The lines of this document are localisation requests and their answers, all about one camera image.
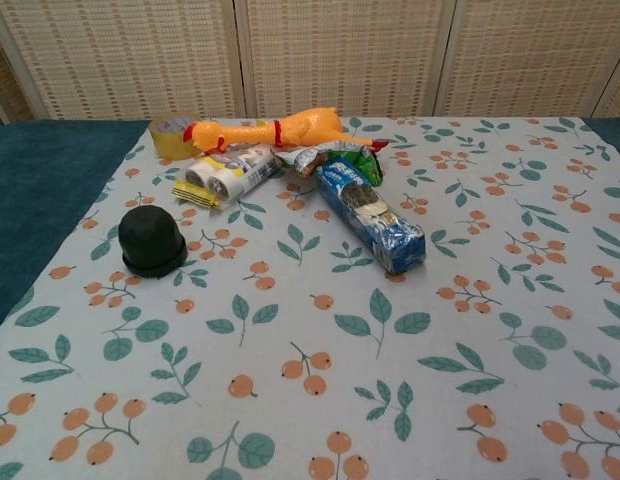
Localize crumpled green snack bag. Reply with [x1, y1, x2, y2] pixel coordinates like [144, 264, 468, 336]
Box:
[274, 139, 384, 187]

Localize blue cookie package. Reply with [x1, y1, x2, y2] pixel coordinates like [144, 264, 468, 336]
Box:
[314, 158, 427, 274]

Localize yellow rubber chicken toy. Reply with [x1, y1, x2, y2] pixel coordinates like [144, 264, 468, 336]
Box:
[182, 105, 391, 152]

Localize small yellow striped packet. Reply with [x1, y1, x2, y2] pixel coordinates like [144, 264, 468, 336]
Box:
[172, 179, 221, 214]

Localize white garbage bag rolls pack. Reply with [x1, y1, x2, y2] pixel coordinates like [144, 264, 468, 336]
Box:
[183, 143, 284, 205]

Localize clear packing tape roll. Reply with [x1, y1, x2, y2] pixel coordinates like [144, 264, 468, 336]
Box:
[150, 117, 201, 161]

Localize woven bamboo folding screen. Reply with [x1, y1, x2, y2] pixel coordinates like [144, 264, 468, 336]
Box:
[0, 0, 620, 124]

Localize floral leaf print tablecloth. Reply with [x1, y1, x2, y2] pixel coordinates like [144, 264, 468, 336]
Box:
[0, 115, 620, 480]

